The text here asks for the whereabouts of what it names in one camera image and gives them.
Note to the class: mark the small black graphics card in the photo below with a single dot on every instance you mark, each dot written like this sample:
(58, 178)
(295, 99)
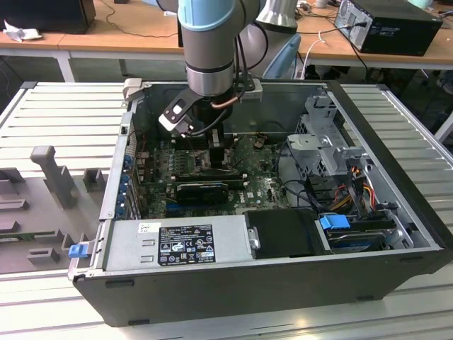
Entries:
(201, 195)

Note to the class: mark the round coin cell battery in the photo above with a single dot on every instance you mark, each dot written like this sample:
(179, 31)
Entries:
(259, 142)

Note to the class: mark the grey plastic case latch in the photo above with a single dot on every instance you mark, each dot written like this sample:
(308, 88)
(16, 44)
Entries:
(131, 88)

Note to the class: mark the blue board connector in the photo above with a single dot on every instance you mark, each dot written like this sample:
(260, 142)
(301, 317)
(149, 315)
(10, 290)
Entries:
(171, 206)

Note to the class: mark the blue slot retainer tab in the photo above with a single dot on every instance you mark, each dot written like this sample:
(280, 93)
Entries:
(122, 209)
(127, 161)
(124, 186)

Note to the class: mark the black open PC case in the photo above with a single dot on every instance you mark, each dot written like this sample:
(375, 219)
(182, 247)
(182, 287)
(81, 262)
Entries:
(247, 294)

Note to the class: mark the CPU socket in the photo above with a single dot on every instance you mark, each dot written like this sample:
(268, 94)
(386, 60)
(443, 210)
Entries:
(230, 165)

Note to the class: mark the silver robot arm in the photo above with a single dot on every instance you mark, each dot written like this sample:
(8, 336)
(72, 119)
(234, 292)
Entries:
(209, 53)

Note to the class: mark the grey power supply unit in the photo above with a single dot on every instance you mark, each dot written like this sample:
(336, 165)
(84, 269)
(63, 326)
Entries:
(124, 248)

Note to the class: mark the wooden desk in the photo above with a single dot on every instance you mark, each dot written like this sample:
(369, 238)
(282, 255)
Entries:
(325, 49)
(106, 35)

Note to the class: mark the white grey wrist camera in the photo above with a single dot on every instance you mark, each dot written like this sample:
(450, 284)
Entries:
(253, 90)

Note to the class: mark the black desktop computer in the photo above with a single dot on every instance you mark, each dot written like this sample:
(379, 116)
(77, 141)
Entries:
(400, 35)

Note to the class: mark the black plastic shroud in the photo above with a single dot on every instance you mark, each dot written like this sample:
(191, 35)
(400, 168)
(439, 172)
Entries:
(283, 230)

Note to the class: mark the large black box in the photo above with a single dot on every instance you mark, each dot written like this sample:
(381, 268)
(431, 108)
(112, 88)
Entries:
(42, 14)

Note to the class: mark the silver metal drive cage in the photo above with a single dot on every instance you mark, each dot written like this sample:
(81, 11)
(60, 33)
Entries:
(311, 148)

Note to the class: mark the green motherboard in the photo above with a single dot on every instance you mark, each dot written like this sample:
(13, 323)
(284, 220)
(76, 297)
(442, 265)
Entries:
(247, 198)

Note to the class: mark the blue release latch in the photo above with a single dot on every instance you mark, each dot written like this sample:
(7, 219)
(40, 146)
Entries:
(78, 250)

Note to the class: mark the hard disk in blue carrier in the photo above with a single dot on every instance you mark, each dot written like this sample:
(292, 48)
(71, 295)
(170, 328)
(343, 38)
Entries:
(334, 223)

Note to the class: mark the grey parts rack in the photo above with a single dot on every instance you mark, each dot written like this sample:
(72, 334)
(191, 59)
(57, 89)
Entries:
(42, 219)

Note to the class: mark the black-faced wrist camera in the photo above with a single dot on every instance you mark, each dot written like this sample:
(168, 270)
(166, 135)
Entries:
(175, 113)

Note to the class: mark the black RAM slot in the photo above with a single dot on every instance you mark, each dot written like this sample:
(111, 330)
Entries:
(198, 171)
(201, 147)
(201, 143)
(231, 139)
(198, 175)
(235, 183)
(212, 180)

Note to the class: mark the crumpled white paper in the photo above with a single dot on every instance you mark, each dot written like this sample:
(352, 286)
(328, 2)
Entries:
(21, 33)

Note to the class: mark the green RAM stick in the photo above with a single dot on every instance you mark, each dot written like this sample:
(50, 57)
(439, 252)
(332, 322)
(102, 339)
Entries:
(28, 236)

